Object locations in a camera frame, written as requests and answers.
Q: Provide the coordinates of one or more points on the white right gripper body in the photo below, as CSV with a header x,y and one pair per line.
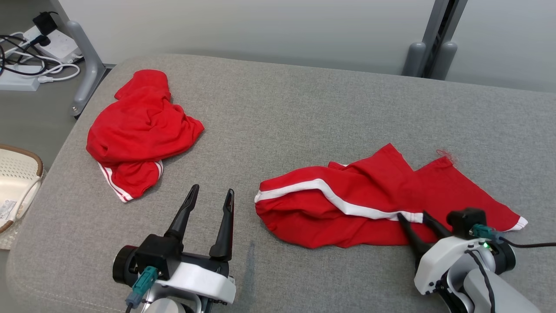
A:
x,y
443,261

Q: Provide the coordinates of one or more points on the flat white box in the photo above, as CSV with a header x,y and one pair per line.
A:
x,y
17,80

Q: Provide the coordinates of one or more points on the white power strip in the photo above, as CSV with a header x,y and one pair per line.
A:
x,y
61,43

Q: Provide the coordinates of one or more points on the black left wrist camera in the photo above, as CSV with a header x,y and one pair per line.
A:
x,y
156,256

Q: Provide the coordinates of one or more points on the black power adapter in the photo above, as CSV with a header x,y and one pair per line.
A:
x,y
44,21

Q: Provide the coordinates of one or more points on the white laundry basket brown rim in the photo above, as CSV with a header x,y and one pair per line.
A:
x,y
17,182

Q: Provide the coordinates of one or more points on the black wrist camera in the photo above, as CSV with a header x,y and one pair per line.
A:
x,y
156,256
464,219

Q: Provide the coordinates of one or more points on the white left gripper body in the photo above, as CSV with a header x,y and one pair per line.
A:
x,y
200,278

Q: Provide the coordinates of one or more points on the grey partition post with foot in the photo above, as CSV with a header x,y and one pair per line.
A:
x,y
445,61
415,61

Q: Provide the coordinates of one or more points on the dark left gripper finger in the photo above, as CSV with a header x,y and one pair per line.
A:
x,y
184,217
223,234

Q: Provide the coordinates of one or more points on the red shorts with white stripe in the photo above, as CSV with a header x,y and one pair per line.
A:
x,y
347,217

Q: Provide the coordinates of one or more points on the grey slanted partition end post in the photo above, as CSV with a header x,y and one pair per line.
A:
x,y
89,69

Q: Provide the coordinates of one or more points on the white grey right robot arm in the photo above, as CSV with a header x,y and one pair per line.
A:
x,y
499,295

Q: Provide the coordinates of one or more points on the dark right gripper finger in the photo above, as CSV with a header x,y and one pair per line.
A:
x,y
415,243
436,229

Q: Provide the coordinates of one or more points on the red Bulls basketball jersey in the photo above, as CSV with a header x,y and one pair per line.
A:
x,y
143,130

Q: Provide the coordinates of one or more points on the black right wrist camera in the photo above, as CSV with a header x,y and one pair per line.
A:
x,y
464,219

